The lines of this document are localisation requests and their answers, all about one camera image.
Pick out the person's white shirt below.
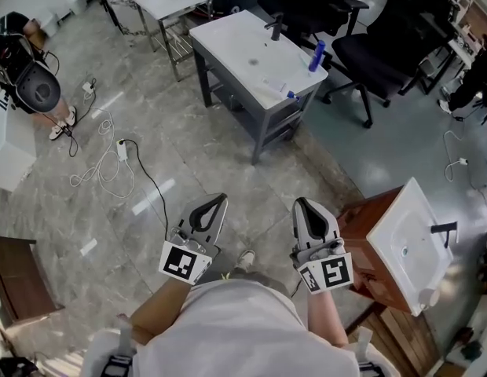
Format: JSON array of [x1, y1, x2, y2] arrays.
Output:
[[81, 279, 390, 377]]

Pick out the white cup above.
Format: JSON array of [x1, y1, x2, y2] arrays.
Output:
[[418, 287, 441, 308]]

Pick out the white washbasin on grey cabinet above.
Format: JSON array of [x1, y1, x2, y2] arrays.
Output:
[[189, 9, 330, 112]]

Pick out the white bottle with blue cap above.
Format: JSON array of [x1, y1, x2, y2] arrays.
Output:
[[254, 83, 302, 104]]

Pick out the white cabinet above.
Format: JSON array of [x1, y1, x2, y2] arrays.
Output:
[[0, 92, 38, 194]]

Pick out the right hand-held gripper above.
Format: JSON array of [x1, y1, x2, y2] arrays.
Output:
[[289, 197, 354, 296]]

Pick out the brown wooden cabinet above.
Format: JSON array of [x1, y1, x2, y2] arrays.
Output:
[[337, 196, 418, 314]]

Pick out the black cable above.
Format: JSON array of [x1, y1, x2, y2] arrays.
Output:
[[124, 138, 170, 240]]

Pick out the person's shoulder strap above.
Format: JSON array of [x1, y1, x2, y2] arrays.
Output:
[[104, 323, 137, 377], [355, 327, 381, 377]]

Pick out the person's right forearm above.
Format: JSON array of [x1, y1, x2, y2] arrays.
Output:
[[306, 288, 350, 349]]

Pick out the person's white shoe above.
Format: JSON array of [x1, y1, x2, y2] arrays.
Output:
[[235, 249, 257, 273]]

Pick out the black faucet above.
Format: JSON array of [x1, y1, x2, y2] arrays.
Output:
[[430, 221, 459, 250], [264, 13, 284, 42]]

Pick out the white washbasin on wooden cabinet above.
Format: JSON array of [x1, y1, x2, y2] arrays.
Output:
[[365, 177, 455, 317]]

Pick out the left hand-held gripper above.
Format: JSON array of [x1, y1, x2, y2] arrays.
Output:
[[158, 192, 229, 287]]

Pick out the person's left forearm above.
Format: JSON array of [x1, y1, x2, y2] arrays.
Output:
[[128, 276, 194, 347]]

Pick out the black office chair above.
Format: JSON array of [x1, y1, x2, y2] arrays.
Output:
[[320, 0, 461, 130], [257, 0, 381, 57]]

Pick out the dark wooden furniture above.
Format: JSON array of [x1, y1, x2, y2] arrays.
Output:
[[0, 235, 66, 329]]

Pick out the grey cabinet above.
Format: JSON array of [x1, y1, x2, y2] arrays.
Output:
[[192, 37, 322, 167]]

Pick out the person's right shoulder strap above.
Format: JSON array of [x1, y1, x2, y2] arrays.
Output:
[[355, 327, 381, 377]]

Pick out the person's left shoulder strap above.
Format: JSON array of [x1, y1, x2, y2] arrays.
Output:
[[104, 323, 137, 377]]

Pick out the white charger cable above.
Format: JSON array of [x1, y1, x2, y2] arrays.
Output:
[[442, 130, 471, 185]]

